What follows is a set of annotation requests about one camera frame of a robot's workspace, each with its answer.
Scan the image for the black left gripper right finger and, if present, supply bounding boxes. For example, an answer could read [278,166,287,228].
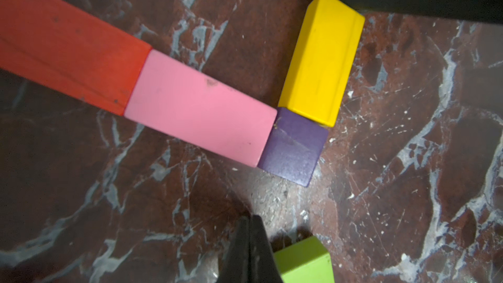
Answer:
[249,215,283,283]

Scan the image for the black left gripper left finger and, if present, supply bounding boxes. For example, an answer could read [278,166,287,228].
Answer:
[217,216,250,283]

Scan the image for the small purple block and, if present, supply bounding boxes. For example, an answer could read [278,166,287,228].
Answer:
[258,107,329,187]

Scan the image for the light pink block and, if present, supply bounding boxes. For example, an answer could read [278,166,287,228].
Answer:
[124,50,277,167]

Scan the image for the yellow block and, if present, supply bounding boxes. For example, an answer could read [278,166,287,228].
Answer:
[278,0,365,127]

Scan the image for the long red block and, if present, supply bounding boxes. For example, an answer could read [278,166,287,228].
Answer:
[1,0,152,115]

